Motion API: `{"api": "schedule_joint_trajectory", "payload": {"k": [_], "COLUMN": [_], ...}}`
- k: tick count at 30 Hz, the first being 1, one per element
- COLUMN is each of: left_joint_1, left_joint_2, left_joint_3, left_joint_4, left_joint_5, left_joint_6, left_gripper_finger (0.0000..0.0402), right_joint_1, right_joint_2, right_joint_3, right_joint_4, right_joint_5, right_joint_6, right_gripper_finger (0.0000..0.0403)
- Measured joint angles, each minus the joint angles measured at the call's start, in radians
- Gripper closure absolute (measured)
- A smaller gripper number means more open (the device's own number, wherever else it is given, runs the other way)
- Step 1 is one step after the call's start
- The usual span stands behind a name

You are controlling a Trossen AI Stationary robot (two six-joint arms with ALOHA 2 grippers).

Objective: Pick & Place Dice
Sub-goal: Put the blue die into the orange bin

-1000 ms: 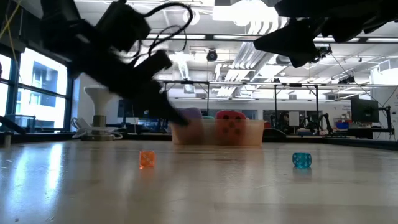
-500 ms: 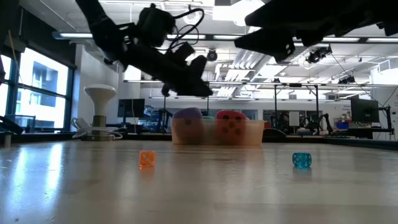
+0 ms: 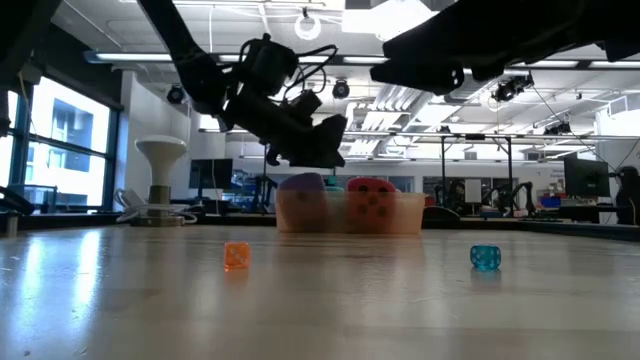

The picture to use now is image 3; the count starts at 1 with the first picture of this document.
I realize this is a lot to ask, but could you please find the black ceiling camera rig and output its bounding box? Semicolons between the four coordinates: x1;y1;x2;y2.
491;72;535;104

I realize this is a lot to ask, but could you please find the large window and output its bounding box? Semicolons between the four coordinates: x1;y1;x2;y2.
0;74;124;211

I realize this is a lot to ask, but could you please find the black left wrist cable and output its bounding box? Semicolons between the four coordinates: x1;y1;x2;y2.
282;43;340;104

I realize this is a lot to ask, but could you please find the white lamp cable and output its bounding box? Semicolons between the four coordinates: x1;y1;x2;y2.
113;187;199;226

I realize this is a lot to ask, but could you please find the large purple foam die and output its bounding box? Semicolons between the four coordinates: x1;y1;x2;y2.
276;172;330;234

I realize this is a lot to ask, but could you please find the orange translucent plastic bin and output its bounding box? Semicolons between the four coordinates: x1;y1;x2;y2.
274;191;426;236

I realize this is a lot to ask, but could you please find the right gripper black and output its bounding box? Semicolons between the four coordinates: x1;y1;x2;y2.
369;0;531;97

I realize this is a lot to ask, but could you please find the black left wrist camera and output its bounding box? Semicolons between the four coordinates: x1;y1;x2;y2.
238;33;301;97

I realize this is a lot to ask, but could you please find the white board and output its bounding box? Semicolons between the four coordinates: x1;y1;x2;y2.
463;178;483;204

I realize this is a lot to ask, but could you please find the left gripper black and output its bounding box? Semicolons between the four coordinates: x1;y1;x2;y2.
219;84;349;169

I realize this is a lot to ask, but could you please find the small teal translucent die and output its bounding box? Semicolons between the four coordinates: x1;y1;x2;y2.
469;243;503;272

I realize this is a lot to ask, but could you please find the black aluminium table frame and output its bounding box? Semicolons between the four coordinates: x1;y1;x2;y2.
0;184;640;242

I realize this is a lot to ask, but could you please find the black computer monitor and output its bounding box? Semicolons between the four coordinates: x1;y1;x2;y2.
188;158;235;191
563;156;612;199

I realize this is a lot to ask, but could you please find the person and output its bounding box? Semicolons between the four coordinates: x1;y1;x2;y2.
615;165;640;226

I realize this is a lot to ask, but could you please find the black curved frame handle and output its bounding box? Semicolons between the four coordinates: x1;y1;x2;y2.
423;205;462;226

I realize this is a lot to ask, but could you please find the white ceiling ring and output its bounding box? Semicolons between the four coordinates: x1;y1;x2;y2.
293;13;323;42

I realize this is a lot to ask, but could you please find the long ceiling light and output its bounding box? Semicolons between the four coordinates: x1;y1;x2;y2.
218;53;329;65
92;51;174;63
509;59;580;69
588;60;640;69

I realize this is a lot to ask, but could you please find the white mushroom table lamp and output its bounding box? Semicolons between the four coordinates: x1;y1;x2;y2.
134;133;189;229

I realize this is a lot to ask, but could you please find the small orange translucent die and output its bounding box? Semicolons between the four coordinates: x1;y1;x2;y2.
223;242;252;272

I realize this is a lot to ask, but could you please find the large red foam die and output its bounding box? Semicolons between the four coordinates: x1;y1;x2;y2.
345;176;400;235

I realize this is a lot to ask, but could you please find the black background station frame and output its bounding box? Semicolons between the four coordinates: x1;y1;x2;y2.
262;129;515;207

